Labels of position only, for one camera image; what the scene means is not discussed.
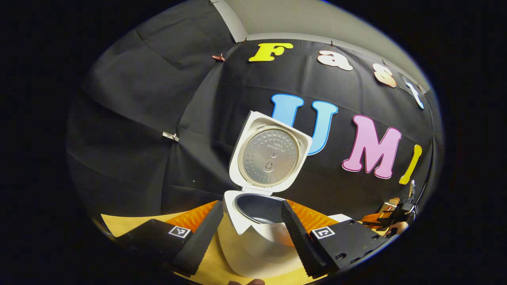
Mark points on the black backdrop cloth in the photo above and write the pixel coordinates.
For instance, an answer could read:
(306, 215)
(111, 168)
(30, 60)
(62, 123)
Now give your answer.
(138, 99)

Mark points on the silver clip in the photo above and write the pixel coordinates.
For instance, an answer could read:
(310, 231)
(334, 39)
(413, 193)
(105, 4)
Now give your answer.
(170, 136)

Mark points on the white rice cooker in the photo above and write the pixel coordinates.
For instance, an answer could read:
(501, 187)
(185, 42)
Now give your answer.
(269, 156)

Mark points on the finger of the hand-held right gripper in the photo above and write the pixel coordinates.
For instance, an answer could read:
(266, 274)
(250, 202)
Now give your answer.
(374, 218)

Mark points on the copper clip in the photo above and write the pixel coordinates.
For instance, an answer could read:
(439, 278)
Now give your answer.
(218, 57)

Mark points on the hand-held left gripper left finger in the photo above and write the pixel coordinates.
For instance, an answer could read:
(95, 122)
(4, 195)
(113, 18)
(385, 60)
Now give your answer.
(198, 241)

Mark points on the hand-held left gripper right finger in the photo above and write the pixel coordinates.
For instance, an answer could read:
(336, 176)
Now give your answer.
(301, 241)

